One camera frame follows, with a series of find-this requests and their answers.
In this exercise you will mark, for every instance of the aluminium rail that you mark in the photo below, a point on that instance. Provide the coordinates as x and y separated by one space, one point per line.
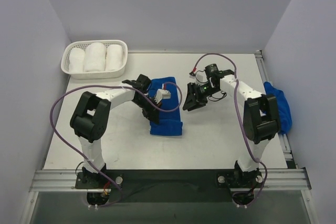
273 113
64 180

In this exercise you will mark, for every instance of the rolled white towel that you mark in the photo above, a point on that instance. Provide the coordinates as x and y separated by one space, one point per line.
76 58
114 58
95 57

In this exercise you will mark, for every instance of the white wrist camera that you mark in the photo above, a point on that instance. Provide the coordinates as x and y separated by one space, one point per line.
161 94
198 76

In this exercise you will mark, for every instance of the aluminium right side rail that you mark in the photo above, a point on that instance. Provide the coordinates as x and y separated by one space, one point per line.
273 113

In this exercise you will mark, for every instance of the aluminium front rail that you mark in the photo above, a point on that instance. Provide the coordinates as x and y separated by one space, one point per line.
64 180

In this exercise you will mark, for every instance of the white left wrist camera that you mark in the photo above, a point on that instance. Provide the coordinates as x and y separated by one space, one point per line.
161 94

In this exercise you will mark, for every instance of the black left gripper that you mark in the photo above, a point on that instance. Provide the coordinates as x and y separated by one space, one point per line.
151 110

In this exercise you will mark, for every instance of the middle rolled white towel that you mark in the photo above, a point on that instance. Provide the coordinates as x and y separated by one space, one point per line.
95 57

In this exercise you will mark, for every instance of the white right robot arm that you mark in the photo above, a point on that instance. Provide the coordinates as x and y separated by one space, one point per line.
259 122

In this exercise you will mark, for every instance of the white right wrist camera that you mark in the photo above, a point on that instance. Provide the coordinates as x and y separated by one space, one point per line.
198 76

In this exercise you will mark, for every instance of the right rolled white towel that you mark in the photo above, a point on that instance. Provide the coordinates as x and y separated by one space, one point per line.
114 58

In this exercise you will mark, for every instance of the white plastic mesh basket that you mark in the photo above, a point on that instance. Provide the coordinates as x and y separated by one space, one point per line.
94 75

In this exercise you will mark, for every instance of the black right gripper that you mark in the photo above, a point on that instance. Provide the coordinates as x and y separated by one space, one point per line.
196 92

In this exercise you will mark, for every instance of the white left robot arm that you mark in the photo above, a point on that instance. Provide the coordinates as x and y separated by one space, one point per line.
90 118

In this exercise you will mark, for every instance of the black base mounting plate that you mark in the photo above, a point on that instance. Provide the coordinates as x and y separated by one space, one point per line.
170 186

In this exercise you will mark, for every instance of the left rolled white towel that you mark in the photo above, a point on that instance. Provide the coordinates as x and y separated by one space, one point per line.
76 58

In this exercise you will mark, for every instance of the blue towel pile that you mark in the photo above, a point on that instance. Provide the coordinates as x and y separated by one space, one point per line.
283 107

